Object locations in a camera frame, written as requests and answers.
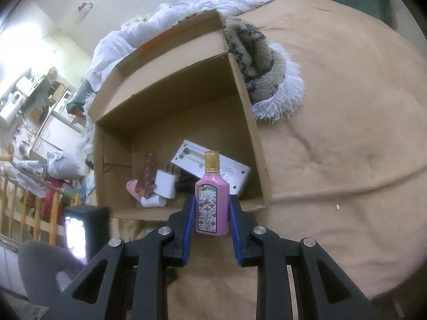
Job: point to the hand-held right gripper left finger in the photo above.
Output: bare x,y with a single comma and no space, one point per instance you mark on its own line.
188,226

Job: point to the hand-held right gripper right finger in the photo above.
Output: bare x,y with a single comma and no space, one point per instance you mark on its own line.
234,230

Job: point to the pink floral perfume bottle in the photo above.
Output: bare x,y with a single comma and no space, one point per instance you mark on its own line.
212,203

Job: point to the brown translucent hair clip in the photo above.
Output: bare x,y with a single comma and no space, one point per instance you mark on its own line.
149,170

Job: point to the white box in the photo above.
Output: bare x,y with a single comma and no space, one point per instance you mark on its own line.
186,153

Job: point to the cardboard box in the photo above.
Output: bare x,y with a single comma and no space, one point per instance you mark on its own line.
186,106

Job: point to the small white cylinder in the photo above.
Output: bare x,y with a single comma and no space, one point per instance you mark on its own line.
153,201

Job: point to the white charger plug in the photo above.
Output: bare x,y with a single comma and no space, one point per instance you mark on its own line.
166,183

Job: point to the red bag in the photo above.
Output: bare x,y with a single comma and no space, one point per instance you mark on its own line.
50,203

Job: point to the grey plastic bag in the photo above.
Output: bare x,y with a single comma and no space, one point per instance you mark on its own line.
63,166

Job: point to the wooden railing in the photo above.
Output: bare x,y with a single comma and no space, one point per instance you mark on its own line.
23,220

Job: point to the white cabinet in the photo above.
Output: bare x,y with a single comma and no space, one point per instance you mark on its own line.
53,133

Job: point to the dark teal cloth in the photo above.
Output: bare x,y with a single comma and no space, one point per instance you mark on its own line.
78,98

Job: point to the fuzzy patterned fringed blanket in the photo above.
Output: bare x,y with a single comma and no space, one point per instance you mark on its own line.
260,70

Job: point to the white blanket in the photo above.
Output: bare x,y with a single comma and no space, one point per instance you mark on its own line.
133,36

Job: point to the red white wall sticker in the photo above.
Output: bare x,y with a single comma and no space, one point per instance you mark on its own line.
85,6

